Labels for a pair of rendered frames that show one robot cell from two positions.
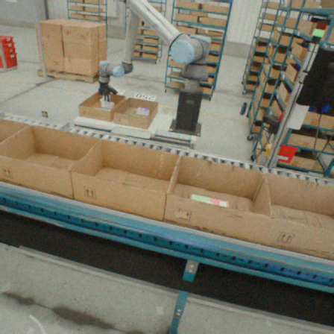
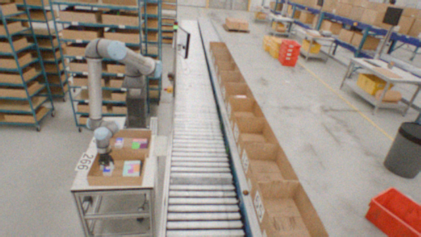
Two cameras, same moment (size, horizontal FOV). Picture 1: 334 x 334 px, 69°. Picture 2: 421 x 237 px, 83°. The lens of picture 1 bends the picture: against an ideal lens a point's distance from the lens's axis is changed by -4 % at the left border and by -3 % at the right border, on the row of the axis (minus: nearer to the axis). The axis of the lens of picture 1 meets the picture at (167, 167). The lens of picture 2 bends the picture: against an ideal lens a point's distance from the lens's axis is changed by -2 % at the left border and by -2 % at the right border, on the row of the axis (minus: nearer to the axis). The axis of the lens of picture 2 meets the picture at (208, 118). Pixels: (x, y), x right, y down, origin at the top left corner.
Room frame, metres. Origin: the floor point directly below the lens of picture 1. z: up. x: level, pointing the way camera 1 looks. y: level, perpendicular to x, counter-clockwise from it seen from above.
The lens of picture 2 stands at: (1.80, 2.12, 2.15)
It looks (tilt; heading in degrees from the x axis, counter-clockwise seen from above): 31 degrees down; 254
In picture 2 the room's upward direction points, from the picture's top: 6 degrees clockwise
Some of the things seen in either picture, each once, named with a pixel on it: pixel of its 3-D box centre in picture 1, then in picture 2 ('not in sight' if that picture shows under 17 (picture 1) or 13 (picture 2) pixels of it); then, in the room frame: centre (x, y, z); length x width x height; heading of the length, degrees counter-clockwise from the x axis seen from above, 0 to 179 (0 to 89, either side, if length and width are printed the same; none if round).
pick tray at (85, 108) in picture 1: (104, 105); (118, 168); (2.05, 0.63, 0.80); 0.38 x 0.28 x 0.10; 173
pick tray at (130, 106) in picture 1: (137, 112); (128, 143); (1.99, 0.32, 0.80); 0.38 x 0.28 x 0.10; 173
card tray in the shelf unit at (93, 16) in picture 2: (321, 30); (81, 15); (2.55, -1.21, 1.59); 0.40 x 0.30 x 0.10; 170
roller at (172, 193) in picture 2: not in sight; (202, 194); (1.44, 0.90, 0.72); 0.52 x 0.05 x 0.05; 172
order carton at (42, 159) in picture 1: (50, 160); (254, 137); (0.93, 0.55, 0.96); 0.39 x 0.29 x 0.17; 82
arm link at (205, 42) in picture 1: (197, 48); (134, 64); (1.92, -0.11, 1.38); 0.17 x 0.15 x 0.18; 152
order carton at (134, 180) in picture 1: (129, 177); (245, 114); (0.88, 0.16, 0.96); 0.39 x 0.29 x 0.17; 82
